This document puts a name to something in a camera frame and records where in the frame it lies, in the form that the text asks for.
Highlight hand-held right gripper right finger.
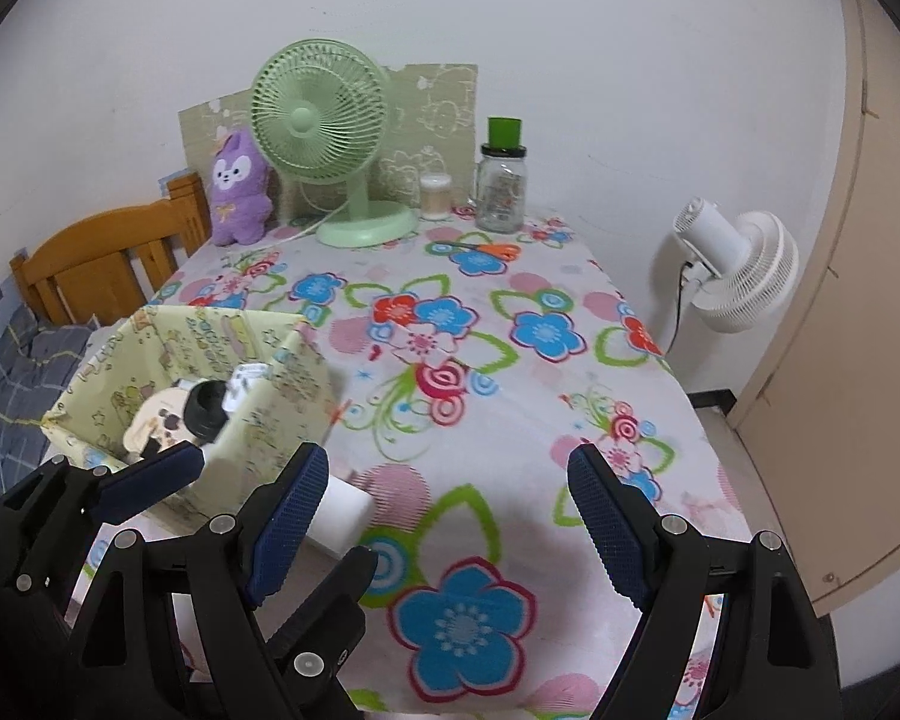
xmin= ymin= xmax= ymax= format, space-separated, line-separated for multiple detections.
xmin=568 ymin=444 xmax=845 ymax=720

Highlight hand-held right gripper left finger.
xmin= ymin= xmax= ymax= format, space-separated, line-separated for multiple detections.
xmin=67 ymin=442 xmax=329 ymax=720

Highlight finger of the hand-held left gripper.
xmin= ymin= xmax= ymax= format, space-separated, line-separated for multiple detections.
xmin=266 ymin=546 xmax=380 ymax=691
xmin=0 ymin=441 xmax=205 ymax=601

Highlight beige round cartoon case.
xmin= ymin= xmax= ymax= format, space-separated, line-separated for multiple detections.
xmin=124 ymin=386 xmax=200 ymax=466

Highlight small white box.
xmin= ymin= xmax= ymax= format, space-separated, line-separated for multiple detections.
xmin=304 ymin=472 xmax=374 ymax=560

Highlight black round cap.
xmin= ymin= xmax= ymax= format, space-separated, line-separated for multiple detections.
xmin=185 ymin=381 xmax=230 ymax=443

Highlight yellow patterned storage box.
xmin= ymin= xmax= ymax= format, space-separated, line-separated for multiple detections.
xmin=41 ymin=305 xmax=338 ymax=533

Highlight white power adapter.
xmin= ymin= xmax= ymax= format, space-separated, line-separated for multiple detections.
xmin=221 ymin=364 xmax=271 ymax=415

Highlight floral tablecloth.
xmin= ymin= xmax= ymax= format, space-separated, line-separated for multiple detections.
xmin=67 ymin=202 xmax=743 ymax=720

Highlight grey plaid bedding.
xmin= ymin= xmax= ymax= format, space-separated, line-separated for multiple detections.
xmin=0 ymin=300 xmax=102 ymax=488

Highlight wooden chair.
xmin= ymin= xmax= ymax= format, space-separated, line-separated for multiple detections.
xmin=11 ymin=171 xmax=212 ymax=327

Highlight purple plush toy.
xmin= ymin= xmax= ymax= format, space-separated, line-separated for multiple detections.
xmin=208 ymin=127 xmax=275 ymax=247

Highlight white standing fan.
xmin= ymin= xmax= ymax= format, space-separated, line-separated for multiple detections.
xmin=673 ymin=196 xmax=800 ymax=335

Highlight glass jar with green lid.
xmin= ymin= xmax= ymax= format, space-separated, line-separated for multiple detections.
xmin=475 ymin=116 xmax=530 ymax=233

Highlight cotton swab container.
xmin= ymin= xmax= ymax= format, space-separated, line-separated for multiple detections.
xmin=418 ymin=172 xmax=453 ymax=221

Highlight green desk fan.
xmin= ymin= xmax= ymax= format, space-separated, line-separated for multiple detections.
xmin=250 ymin=39 xmax=419 ymax=248

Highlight beige patterned board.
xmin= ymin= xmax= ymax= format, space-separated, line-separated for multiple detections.
xmin=178 ymin=62 xmax=479 ymax=226

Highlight black fan cable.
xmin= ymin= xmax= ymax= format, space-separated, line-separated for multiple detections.
xmin=671 ymin=259 xmax=691 ymax=353

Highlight orange handled scissors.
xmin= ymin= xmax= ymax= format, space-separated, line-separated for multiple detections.
xmin=435 ymin=240 xmax=518 ymax=260

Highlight white fan cable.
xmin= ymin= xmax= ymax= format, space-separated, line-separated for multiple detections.
xmin=277 ymin=199 xmax=353 ymax=245

